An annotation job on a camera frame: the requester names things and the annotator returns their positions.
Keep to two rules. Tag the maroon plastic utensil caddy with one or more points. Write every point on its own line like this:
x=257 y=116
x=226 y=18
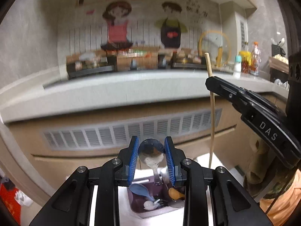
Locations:
x=155 y=197

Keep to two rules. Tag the black gas stove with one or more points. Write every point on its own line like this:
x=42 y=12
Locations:
x=100 y=62

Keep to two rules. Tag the white plastic spoon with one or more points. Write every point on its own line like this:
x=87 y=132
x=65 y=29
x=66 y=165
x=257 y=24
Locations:
x=150 y=205

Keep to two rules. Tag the blue plastic spoon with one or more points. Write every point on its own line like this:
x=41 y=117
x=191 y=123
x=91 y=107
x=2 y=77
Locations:
x=141 y=190

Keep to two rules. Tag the cartoon couple wall sticker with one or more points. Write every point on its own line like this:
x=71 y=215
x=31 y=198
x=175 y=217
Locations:
x=120 y=31

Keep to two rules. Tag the grey ventilation grille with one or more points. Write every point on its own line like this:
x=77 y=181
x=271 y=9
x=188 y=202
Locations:
x=119 y=133

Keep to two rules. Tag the glass pot lid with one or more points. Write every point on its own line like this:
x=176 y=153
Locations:
x=218 y=45

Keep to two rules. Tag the white textured table cloth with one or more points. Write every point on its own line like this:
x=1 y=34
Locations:
x=127 y=217

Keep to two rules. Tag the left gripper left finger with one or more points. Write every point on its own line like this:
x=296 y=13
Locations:
x=91 y=195

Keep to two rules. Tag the white teal shaker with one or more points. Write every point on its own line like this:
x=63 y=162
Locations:
x=237 y=66

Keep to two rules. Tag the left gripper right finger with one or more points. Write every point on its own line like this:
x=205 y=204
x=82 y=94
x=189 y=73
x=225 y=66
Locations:
x=231 y=204

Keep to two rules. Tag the orange plastic spoon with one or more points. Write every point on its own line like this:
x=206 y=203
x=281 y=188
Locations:
x=175 y=194

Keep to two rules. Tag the small steel spoon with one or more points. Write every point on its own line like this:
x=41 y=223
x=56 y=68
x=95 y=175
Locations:
x=151 y=152

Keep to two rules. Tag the yellow condiment bottle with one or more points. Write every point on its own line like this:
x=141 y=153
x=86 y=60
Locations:
x=246 y=57

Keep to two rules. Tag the wooden chopstick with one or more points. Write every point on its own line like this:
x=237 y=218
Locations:
x=212 y=102

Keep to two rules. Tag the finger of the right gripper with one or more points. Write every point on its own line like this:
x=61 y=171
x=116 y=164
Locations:
x=267 y=120

